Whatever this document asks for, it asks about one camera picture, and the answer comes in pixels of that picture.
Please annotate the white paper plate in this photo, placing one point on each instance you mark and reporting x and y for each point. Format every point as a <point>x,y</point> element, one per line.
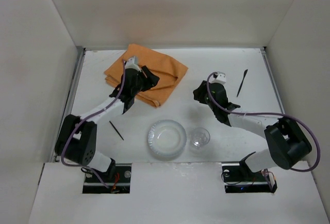
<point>167,139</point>

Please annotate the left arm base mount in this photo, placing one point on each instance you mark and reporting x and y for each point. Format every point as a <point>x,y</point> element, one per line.
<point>118,184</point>

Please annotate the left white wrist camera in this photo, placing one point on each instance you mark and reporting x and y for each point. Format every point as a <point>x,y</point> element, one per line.
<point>132,63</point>

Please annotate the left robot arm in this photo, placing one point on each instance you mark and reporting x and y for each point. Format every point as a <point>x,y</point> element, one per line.
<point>76,143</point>

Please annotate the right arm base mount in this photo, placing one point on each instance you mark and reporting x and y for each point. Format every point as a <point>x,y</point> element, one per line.
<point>238,179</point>

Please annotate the clear plastic cup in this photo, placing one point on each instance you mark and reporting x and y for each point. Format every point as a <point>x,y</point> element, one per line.
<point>199,138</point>

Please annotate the black plastic knife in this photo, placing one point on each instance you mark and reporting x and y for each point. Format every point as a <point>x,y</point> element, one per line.
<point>241,84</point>

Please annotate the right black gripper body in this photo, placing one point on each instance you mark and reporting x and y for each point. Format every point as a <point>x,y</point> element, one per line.
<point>203,95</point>

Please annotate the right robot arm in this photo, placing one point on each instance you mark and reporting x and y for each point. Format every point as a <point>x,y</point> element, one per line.
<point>287,144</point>

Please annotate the orange cloth napkin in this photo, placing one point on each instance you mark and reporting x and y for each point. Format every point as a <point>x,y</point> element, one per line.
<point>169,70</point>

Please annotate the black plastic fork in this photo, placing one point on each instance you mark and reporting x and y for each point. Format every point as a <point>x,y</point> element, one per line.
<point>116,130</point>

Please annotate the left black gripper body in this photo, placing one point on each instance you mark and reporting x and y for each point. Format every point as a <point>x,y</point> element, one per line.
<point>145,77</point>

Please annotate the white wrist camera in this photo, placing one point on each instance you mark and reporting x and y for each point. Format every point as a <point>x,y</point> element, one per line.
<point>132,63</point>
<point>219,77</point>

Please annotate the right aluminium frame rail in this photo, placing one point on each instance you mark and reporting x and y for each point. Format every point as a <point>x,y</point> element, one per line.
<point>275,89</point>

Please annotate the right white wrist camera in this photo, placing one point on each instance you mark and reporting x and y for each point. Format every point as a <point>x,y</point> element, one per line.
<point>219,77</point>

